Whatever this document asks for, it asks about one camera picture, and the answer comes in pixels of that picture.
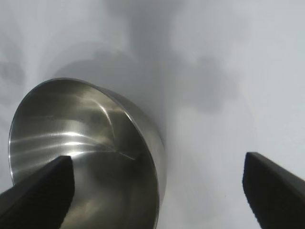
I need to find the stainless steel mixing bowl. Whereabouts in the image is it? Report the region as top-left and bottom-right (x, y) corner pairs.
(8, 76), (166, 229)

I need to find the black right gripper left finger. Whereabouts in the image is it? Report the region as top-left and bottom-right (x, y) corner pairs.
(0, 156), (76, 229)

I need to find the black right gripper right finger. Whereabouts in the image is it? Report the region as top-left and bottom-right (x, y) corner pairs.
(241, 152), (305, 229)

